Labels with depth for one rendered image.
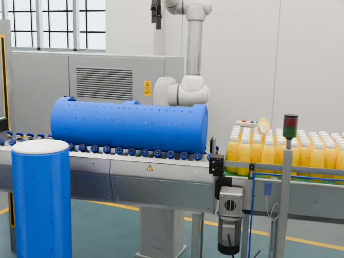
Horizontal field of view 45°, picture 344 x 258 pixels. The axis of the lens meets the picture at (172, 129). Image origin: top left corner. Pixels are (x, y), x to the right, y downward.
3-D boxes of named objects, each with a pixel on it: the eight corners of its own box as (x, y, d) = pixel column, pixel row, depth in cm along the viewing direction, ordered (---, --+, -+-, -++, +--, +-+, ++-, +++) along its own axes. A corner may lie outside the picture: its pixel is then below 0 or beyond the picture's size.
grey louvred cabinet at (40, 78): (27, 163, 540) (21, 50, 511) (180, 188, 459) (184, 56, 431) (-5, 175, 491) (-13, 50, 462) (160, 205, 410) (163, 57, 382)
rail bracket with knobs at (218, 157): (210, 171, 222) (211, 152, 220) (223, 172, 220) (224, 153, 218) (208, 176, 212) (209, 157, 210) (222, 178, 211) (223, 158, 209)
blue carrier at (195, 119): (71, 141, 267) (71, 96, 263) (206, 150, 249) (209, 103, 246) (49, 147, 239) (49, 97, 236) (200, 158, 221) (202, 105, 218)
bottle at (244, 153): (235, 171, 221) (237, 140, 218) (248, 172, 222) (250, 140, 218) (238, 175, 215) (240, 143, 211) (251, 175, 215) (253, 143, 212)
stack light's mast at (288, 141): (281, 147, 194) (283, 113, 191) (295, 148, 193) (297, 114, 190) (281, 150, 188) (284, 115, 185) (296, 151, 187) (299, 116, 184)
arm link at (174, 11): (163, -9, 281) (183, -9, 279) (168, 1, 299) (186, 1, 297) (162, 9, 281) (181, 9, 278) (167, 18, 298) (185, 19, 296)
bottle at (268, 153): (259, 176, 214) (261, 143, 211) (261, 173, 220) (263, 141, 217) (272, 178, 212) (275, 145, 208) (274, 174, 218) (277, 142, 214)
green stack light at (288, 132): (281, 134, 193) (282, 124, 192) (296, 135, 192) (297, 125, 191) (282, 137, 187) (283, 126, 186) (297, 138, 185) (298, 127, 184)
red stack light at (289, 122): (282, 124, 192) (283, 115, 191) (297, 125, 191) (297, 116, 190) (283, 126, 186) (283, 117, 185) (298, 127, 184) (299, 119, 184)
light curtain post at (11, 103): (15, 248, 319) (2, 19, 285) (22, 248, 318) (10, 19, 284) (11, 251, 313) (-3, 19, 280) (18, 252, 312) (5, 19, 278)
